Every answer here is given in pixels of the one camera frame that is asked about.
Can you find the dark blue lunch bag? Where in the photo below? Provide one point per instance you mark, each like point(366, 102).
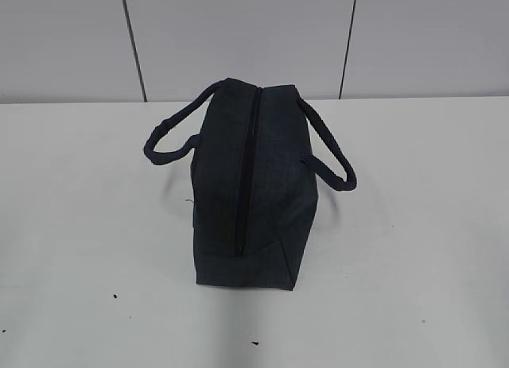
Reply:
point(257, 154)

